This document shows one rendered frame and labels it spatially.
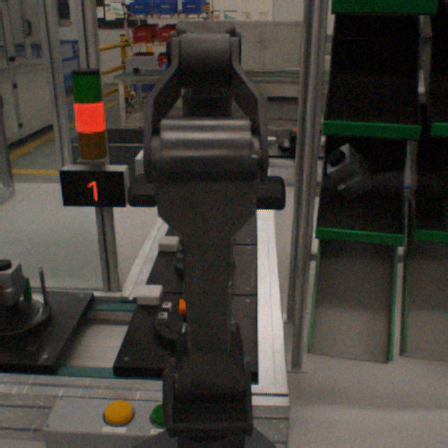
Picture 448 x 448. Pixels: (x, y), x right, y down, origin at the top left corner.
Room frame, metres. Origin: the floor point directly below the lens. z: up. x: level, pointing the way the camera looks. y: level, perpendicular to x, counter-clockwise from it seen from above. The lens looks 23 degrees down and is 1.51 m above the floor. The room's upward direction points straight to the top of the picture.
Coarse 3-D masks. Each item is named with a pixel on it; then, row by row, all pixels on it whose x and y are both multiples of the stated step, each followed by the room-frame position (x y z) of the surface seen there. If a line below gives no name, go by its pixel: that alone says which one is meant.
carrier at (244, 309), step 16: (144, 288) 0.90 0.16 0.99; (160, 288) 0.90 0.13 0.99; (144, 304) 0.87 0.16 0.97; (160, 304) 0.87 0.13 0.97; (176, 304) 0.84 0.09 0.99; (240, 304) 0.87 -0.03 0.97; (256, 304) 0.87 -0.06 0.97; (144, 320) 0.82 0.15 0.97; (160, 320) 0.77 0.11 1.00; (176, 320) 0.79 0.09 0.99; (240, 320) 0.82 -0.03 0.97; (256, 320) 0.82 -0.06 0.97; (128, 336) 0.76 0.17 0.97; (144, 336) 0.76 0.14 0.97; (160, 336) 0.75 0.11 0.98; (176, 336) 0.74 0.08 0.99; (256, 336) 0.76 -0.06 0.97; (128, 352) 0.72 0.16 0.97; (144, 352) 0.72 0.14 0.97; (160, 352) 0.72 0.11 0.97; (256, 352) 0.72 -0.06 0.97; (128, 368) 0.68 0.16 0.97; (144, 368) 0.68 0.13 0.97; (160, 368) 0.68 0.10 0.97; (256, 368) 0.68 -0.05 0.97
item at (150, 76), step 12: (144, 72) 6.06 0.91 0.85; (156, 72) 6.04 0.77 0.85; (252, 72) 6.00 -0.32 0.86; (264, 72) 5.99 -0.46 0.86; (276, 72) 5.98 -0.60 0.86; (288, 72) 5.89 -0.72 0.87; (324, 72) 6.36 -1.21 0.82; (120, 84) 5.97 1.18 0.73; (264, 84) 5.83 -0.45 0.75; (276, 84) 5.82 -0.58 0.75; (288, 84) 5.81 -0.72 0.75; (324, 84) 5.77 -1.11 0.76; (120, 96) 5.97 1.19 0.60; (324, 108) 5.76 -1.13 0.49; (132, 120) 6.11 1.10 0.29; (144, 120) 6.08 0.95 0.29; (276, 120) 6.10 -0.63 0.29; (288, 120) 6.08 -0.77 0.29
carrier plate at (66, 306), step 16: (64, 304) 0.87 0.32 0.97; (80, 304) 0.87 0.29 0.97; (64, 320) 0.81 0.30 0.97; (80, 320) 0.83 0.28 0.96; (32, 336) 0.76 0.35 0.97; (48, 336) 0.76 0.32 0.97; (64, 336) 0.76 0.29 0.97; (0, 352) 0.71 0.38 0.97; (16, 352) 0.71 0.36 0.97; (48, 352) 0.72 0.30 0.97; (64, 352) 0.74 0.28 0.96; (0, 368) 0.69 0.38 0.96; (16, 368) 0.69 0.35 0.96; (32, 368) 0.68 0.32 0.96; (48, 368) 0.68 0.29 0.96
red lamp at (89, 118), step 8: (80, 104) 0.90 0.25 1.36; (88, 104) 0.90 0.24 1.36; (96, 104) 0.90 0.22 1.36; (80, 112) 0.90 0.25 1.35; (88, 112) 0.89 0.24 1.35; (96, 112) 0.90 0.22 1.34; (80, 120) 0.90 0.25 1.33; (88, 120) 0.89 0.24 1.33; (96, 120) 0.90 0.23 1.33; (80, 128) 0.90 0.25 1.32; (88, 128) 0.89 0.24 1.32; (96, 128) 0.90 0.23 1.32; (104, 128) 0.92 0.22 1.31
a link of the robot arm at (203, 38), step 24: (192, 24) 0.57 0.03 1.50; (216, 24) 0.57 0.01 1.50; (192, 48) 0.39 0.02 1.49; (216, 48) 0.39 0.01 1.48; (168, 72) 0.37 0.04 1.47; (192, 72) 0.38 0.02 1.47; (216, 72) 0.39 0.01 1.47; (240, 72) 0.37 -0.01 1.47; (168, 96) 0.38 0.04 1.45; (240, 96) 0.39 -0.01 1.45; (264, 120) 0.35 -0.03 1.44; (144, 144) 0.33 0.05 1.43; (264, 144) 0.33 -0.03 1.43; (144, 168) 0.32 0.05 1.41; (264, 168) 0.33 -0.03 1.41
